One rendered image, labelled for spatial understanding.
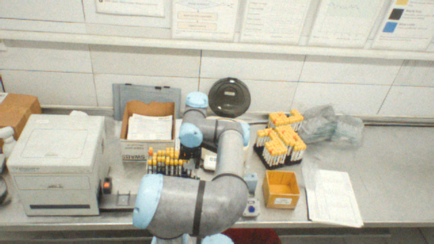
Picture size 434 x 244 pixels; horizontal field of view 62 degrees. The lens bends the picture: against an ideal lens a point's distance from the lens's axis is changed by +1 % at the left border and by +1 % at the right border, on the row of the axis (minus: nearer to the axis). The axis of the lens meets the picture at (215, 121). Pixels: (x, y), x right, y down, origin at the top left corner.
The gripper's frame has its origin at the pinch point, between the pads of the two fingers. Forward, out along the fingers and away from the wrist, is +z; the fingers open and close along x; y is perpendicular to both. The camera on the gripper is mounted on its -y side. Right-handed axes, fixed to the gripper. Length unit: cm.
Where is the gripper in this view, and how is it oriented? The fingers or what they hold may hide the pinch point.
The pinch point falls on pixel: (196, 168)
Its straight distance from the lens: 141.6
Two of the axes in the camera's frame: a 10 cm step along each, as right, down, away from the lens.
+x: 0.6, 6.5, -7.6
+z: -1.0, 7.6, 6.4
